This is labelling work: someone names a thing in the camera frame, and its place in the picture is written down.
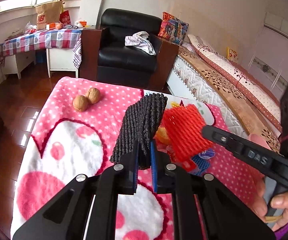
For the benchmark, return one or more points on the walnut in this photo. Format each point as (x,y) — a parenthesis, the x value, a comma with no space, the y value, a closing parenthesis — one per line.
(93,95)
(80,103)

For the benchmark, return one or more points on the brown leaf pattern bedspread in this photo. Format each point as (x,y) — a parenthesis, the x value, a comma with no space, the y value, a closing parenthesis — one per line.
(246,113)

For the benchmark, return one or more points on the plaid tablecloth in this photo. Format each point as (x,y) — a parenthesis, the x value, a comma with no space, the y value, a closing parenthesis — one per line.
(60,39)

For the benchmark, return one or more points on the white quilted mattress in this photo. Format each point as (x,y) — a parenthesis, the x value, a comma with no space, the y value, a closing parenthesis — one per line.
(186,82)

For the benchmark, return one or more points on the brown paper shopping bag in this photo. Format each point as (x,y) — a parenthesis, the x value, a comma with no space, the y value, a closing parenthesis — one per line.
(48,13)

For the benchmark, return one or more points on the yellow foam net sleeve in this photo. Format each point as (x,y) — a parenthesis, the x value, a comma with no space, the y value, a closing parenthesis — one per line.
(161,136)

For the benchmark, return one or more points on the pink plastic trash bin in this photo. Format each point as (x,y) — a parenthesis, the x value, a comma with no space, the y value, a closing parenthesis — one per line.
(267,141)

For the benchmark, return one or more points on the white wardrobe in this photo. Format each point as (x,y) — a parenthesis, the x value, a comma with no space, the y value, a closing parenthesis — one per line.
(269,63)

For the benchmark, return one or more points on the white red dotted quilt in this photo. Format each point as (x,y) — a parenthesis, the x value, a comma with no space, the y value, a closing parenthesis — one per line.
(252,89)

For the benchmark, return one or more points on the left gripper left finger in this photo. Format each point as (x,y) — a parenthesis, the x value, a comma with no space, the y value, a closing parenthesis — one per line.
(127,178)

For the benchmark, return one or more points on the right hand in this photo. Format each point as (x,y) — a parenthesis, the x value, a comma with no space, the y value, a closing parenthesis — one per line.
(259,206)

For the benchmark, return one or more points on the white side table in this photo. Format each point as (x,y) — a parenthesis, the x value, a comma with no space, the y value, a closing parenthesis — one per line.
(56,60)

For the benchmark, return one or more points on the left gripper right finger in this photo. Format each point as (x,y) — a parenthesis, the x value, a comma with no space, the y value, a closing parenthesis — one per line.
(164,172)

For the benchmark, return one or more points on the left walnut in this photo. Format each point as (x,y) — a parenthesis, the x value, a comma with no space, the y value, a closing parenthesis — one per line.
(80,103)

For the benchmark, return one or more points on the black leather armchair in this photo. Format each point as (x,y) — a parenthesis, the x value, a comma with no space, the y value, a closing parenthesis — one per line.
(106,58)

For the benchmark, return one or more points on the red gift bag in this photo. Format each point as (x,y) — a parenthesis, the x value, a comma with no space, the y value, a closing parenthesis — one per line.
(65,18)

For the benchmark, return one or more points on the yellow red small pillow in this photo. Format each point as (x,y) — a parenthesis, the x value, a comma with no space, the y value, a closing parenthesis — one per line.
(231,55)

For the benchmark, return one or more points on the blue foam net sleeve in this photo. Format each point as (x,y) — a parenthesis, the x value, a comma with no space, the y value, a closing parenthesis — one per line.
(202,161)

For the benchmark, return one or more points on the black foam net sleeve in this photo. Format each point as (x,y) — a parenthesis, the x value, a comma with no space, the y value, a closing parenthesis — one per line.
(140,124)

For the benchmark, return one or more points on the right walnut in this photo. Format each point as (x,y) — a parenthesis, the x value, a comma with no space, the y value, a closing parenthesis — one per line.
(93,95)

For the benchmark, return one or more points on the red foam net sleeve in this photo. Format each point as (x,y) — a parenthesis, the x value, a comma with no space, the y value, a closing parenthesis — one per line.
(183,125)

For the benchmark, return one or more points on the pink polka dot blanket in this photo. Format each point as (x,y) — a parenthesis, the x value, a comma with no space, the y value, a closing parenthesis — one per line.
(65,143)

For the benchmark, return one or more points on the white crumpled cloth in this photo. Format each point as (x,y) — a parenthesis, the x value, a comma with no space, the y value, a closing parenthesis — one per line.
(140,41)

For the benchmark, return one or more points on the colourful patterned cushion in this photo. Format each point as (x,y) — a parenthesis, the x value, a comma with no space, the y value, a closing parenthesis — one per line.
(173,29)

